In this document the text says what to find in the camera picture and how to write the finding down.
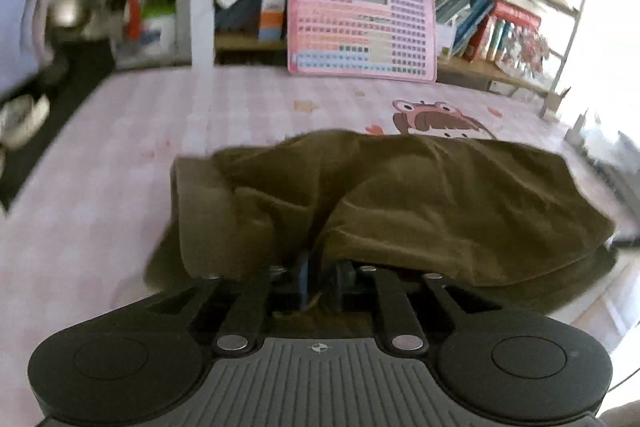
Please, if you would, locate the white orange box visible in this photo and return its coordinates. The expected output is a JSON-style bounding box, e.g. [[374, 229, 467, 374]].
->
[[258, 0, 286, 42]]

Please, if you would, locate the pink checkered table mat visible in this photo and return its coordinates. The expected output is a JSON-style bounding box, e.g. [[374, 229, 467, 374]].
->
[[1, 67, 637, 426]]

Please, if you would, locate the row of books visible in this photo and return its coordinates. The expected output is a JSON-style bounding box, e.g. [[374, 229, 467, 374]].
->
[[278, 0, 551, 78]]

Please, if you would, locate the pink learning tablet toy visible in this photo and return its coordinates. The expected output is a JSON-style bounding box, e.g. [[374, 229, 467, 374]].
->
[[286, 0, 437, 83]]

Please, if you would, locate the olive brown garment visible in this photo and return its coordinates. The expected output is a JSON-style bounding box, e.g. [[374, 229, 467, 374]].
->
[[144, 130, 616, 313]]

